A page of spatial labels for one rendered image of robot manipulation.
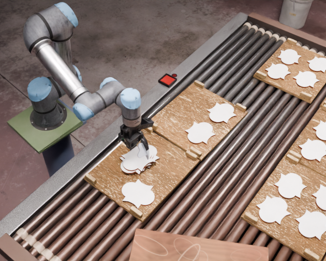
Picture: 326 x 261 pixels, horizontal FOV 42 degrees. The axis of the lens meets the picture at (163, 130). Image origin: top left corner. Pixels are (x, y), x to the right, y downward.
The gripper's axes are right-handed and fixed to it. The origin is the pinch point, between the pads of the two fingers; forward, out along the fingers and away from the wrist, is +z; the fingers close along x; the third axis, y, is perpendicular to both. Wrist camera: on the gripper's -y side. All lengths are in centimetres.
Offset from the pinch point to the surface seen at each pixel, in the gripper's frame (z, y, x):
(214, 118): 9.4, -46.1, 9.0
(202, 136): 9.4, -32.6, 11.8
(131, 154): 6.3, 0.2, -3.9
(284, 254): 12, -8, 73
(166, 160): 10.3, -10.7, 8.5
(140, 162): 6.3, 0.7, 2.6
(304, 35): 9, -140, 6
